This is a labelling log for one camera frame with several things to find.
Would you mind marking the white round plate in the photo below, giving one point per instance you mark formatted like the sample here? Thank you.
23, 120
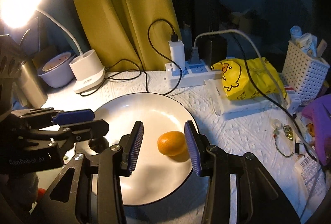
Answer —
155, 176

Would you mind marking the purple cloth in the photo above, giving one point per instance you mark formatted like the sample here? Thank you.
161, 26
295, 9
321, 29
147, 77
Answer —
318, 111

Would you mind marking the white power strip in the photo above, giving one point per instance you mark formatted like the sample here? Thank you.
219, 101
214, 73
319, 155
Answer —
193, 75

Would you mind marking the white usb charger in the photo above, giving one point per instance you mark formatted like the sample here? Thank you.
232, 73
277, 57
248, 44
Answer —
177, 53

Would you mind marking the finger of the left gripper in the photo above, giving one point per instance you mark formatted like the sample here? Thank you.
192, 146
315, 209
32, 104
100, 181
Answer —
69, 115
72, 132

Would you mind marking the white desk lamp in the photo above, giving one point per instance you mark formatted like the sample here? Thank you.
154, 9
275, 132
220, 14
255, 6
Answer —
89, 72

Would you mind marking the yellow curtain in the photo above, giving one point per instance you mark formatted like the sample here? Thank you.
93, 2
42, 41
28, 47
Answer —
128, 32

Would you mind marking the yellow duck snack bag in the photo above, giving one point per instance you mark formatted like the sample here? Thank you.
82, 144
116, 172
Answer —
247, 79

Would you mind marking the steel tumbler cup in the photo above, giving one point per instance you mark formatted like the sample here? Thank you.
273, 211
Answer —
29, 88

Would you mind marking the white wet wipes pack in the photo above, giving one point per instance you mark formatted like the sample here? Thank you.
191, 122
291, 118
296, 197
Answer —
223, 106

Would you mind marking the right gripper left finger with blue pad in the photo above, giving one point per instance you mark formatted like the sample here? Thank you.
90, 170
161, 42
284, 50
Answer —
114, 162

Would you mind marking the white perforated basket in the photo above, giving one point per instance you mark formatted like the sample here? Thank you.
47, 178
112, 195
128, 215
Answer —
304, 73

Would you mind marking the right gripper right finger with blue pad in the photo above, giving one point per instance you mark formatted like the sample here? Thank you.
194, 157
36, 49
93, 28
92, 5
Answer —
211, 161

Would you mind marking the lavender bowl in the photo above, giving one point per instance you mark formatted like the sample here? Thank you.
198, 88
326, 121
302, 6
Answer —
56, 72

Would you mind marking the small orange mandarin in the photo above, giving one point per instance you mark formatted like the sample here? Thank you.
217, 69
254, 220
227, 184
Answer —
171, 143

